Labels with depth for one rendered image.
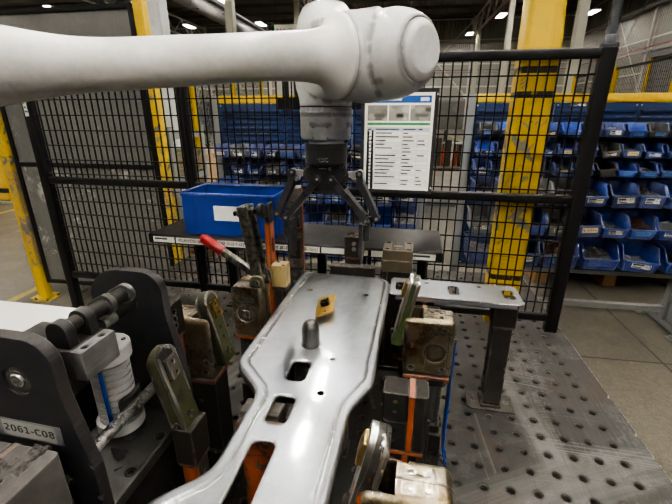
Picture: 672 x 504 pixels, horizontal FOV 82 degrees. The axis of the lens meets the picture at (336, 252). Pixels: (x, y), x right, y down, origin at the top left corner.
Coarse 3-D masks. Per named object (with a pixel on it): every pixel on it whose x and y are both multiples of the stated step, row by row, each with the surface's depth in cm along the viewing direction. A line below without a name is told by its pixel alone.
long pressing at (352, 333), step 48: (336, 288) 91; (384, 288) 92; (288, 336) 71; (336, 336) 71; (288, 384) 59; (336, 384) 59; (240, 432) 49; (288, 432) 50; (336, 432) 50; (192, 480) 43; (288, 480) 43
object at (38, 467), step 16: (0, 448) 38; (16, 448) 38; (32, 448) 38; (48, 448) 38; (0, 464) 36; (16, 464) 36; (32, 464) 36; (48, 464) 36; (0, 480) 34; (16, 480) 35; (32, 480) 35; (48, 480) 36; (64, 480) 38; (0, 496) 33; (16, 496) 34; (32, 496) 35; (48, 496) 37; (64, 496) 38
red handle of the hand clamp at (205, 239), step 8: (200, 240) 80; (208, 240) 80; (216, 240) 81; (216, 248) 80; (224, 248) 80; (224, 256) 80; (232, 256) 80; (240, 264) 80; (248, 264) 81; (248, 272) 81
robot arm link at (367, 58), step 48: (0, 48) 42; (48, 48) 44; (96, 48) 46; (144, 48) 46; (192, 48) 45; (240, 48) 45; (288, 48) 45; (336, 48) 46; (384, 48) 45; (432, 48) 47; (0, 96) 44; (48, 96) 47; (336, 96) 51; (384, 96) 51
